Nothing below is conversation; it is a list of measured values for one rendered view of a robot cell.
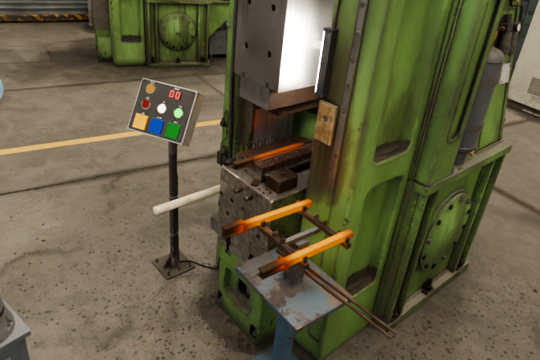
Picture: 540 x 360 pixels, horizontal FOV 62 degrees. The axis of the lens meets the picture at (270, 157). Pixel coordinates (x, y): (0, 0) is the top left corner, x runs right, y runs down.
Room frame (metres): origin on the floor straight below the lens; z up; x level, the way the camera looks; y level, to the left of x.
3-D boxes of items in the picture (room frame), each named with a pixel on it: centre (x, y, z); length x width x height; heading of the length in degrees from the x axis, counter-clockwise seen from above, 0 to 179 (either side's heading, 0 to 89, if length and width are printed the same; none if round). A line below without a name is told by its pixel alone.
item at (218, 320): (1.81, 0.13, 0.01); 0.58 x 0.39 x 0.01; 43
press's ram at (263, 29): (1.95, -0.08, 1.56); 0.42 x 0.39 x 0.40; 133
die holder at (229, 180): (1.95, -0.10, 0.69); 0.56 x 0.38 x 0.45; 133
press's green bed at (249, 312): (1.95, -0.10, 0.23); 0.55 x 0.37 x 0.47; 133
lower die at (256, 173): (1.98, -0.05, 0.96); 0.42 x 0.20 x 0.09; 133
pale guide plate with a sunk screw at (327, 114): (1.70, -0.21, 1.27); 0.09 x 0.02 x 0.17; 43
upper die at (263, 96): (1.98, -0.05, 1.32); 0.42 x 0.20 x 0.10; 133
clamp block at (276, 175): (1.75, -0.07, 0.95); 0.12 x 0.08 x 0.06; 133
